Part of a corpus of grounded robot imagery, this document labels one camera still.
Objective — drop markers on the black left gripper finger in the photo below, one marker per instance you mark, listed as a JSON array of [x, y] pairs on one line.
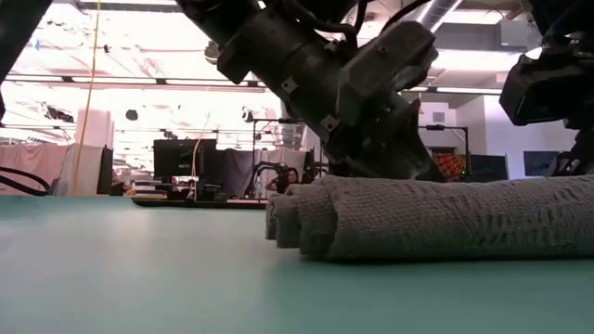
[[420, 153]]

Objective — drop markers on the grey terry towel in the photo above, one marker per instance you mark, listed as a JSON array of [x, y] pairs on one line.
[[441, 218]]

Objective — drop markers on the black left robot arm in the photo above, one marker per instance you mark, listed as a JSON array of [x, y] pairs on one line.
[[278, 60]]

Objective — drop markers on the black background robot arm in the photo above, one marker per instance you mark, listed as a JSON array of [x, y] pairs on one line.
[[267, 166]]

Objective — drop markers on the ceiling light strip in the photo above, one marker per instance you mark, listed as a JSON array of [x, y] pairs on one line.
[[464, 90]]

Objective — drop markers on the person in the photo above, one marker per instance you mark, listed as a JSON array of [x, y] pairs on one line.
[[291, 176]]

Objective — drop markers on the black monitor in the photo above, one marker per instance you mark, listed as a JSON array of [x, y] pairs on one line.
[[176, 160]]

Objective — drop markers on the black upright panel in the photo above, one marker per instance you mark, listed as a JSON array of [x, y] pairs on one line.
[[106, 171]]

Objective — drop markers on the pale grey curtain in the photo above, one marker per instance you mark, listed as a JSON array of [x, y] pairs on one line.
[[88, 171]]

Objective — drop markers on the green table mat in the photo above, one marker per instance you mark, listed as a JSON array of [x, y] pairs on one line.
[[116, 278]]

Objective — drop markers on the pink curtain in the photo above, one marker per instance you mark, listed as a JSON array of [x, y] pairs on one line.
[[32, 158]]

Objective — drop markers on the dark wall monitor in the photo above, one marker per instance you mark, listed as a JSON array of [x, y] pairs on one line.
[[540, 162]]

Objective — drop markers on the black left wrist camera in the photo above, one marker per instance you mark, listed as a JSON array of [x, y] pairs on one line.
[[385, 65]]

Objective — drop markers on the silver ceiling duct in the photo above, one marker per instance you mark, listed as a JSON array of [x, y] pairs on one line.
[[441, 14]]

